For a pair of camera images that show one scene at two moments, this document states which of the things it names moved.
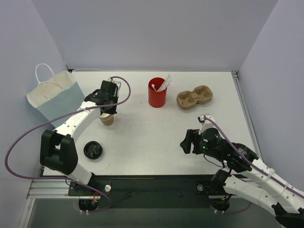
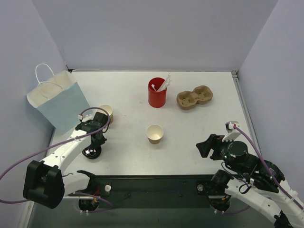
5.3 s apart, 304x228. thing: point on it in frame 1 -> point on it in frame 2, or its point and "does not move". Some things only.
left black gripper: (108, 108) -> (100, 119)
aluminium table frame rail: (235, 75) does not move
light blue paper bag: (56, 97) does not move
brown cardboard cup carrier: (188, 99) does not move
